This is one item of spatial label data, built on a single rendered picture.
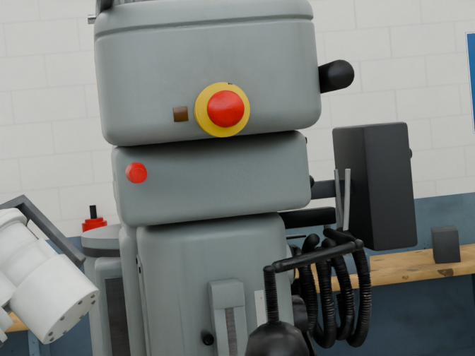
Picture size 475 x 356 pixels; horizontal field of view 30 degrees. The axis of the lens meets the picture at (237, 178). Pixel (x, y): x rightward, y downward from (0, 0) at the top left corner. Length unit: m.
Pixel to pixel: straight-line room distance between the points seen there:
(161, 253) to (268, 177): 0.17
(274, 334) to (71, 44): 4.55
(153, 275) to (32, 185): 4.29
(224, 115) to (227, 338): 0.31
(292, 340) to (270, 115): 0.25
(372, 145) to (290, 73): 0.48
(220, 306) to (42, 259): 0.36
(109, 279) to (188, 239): 0.48
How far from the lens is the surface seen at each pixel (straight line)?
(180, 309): 1.14
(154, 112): 0.98
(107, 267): 1.59
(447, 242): 5.15
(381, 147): 1.47
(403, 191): 1.49
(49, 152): 5.41
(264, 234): 1.14
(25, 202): 0.84
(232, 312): 1.10
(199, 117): 0.97
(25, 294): 0.78
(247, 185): 1.09
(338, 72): 1.05
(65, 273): 0.78
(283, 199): 1.10
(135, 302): 1.32
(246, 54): 1.00
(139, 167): 0.94
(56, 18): 5.46
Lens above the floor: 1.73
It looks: 3 degrees down
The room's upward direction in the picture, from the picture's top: 5 degrees counter-clockwise
